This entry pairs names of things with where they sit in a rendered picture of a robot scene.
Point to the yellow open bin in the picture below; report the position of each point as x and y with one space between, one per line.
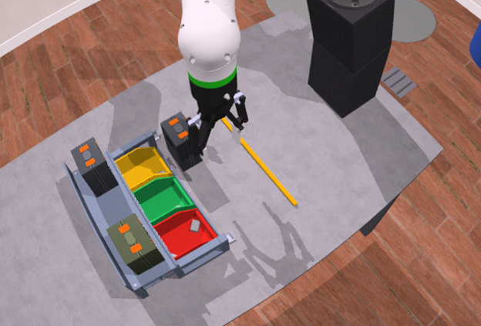
141 166

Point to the yellow long thin bar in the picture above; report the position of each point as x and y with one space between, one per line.
261 164

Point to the green bin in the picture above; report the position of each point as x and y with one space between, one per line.
162 195

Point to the grey bin rack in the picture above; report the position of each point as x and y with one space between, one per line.
118 203

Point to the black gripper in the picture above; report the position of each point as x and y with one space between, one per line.
209 115

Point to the red open bin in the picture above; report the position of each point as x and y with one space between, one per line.
175 232

